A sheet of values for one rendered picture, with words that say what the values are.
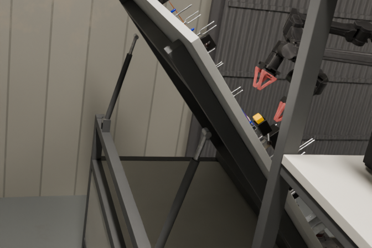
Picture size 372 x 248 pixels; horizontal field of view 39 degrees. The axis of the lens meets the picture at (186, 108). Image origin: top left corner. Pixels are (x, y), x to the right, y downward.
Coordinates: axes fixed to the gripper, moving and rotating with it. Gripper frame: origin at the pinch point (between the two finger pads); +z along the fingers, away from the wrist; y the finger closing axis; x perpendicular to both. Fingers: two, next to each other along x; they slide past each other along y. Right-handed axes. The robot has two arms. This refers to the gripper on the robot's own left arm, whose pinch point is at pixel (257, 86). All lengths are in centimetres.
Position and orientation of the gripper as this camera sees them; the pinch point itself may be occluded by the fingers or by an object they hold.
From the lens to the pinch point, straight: 210.1
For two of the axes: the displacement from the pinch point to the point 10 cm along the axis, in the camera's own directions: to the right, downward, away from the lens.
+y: 1.8, 2.3, -9.5
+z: -5.3, 8.4, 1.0
